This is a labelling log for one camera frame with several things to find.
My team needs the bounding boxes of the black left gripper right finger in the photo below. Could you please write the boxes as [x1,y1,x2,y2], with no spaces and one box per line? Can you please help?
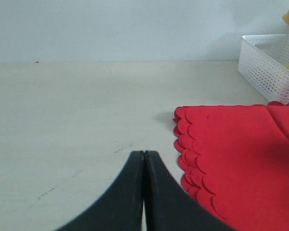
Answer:
[144,151,232,231]

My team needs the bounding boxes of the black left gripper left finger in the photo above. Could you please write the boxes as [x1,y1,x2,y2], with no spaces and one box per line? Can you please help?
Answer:
[58,151,144,231]

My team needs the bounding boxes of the red scalloped table cloth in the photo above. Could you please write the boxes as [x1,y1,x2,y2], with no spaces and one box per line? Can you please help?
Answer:
[173,102,289,231]

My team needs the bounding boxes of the white woven plastic basket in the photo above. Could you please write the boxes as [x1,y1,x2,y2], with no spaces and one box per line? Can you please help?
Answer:
[238,34,289,104]

